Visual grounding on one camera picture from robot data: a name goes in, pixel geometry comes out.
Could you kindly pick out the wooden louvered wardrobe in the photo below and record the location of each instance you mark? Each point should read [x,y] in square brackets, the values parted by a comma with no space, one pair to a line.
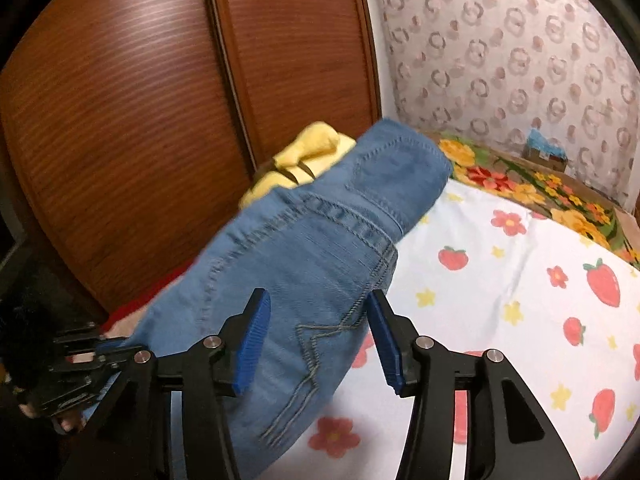
[150,135]

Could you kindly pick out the floral fleece blanket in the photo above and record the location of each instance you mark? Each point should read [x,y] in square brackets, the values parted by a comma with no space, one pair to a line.
[565,200]

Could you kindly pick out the circle-patterned sheer curtain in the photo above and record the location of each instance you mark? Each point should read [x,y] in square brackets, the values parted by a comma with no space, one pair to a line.
[500,50]

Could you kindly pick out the white fruit-print bed sheet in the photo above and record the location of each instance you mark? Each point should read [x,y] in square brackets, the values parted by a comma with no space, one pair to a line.
[500,280]

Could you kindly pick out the small cardboard box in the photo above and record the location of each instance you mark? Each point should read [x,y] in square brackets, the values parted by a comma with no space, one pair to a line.
[545,162]

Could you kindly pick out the blue denim pants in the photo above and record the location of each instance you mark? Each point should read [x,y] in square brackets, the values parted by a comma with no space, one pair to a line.
[310,240]

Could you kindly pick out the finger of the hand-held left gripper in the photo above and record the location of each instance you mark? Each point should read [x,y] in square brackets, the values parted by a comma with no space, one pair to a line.
[70,392]
[82,342]

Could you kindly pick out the red cloth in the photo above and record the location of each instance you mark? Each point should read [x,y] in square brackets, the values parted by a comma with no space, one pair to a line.
[120,312]

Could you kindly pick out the light blue toy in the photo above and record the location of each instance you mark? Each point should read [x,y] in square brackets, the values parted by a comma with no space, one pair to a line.
[545,144]

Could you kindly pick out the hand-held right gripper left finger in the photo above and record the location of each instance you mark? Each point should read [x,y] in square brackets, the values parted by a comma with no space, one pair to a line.
[252,340]

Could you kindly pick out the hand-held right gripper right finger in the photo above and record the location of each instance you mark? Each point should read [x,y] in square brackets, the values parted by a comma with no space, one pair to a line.
[386,342]

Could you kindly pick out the yellow plush toy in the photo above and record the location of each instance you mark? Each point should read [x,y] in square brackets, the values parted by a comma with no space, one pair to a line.
[315,147]

